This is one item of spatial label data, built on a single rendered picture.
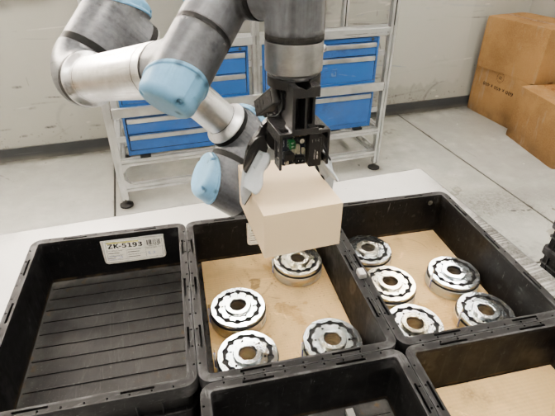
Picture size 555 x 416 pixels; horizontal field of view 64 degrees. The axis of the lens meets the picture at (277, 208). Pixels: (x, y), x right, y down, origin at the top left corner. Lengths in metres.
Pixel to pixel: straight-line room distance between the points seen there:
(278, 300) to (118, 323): 0.31
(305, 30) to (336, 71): 2.24
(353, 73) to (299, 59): 2.29
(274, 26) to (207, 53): 0.09
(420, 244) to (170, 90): 0.73
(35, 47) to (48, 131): 0.58
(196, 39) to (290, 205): 0.25
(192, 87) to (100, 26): 0.40
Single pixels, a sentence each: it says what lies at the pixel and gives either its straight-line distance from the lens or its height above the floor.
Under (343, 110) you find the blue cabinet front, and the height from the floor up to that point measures 0.45.
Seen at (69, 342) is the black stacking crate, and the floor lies 0.83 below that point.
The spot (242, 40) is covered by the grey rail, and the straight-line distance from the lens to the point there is 2.55.
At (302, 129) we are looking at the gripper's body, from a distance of 0.59.
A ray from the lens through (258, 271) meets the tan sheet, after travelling 0.97.
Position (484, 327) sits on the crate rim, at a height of 0.93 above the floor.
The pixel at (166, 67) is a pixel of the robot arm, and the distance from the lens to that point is 0.55.
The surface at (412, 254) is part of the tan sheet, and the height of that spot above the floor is 0.83.
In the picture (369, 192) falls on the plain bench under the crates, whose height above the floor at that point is 0.70.
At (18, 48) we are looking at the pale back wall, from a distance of 3.45.
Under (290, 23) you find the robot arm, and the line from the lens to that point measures 0.56.
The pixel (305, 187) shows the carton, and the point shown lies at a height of 1.12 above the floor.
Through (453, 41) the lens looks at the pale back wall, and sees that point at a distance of 4.28.
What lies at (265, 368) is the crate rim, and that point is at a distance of 0.68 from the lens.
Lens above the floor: 1.47
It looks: 33 degrees down
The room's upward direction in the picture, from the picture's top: straight up
